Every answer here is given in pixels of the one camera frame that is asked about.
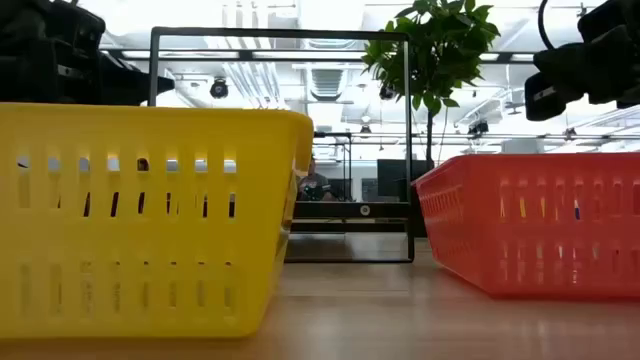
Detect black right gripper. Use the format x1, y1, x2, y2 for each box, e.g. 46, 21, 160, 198
524, 0, 640, 122

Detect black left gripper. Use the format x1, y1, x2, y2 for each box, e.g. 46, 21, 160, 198
0, 0, 177, 106

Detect yellow plastic slotted basket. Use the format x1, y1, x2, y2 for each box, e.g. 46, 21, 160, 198
0, 102, 315, 340

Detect red plastic slotted basket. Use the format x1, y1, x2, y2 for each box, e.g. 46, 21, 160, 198
410, 152, 640, 300

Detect green potted plant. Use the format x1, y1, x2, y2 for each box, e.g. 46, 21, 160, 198
360, 0, 501, 239

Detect black monitor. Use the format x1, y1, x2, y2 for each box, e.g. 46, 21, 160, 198
377, 158, 407, 202

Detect person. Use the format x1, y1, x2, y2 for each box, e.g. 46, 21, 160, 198
298, 157, 335, 203

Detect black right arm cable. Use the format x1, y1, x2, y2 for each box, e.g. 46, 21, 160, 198
536, 0, 556, 51

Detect black aluminium rig frame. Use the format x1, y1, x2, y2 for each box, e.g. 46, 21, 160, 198
291, 219, 407, 234

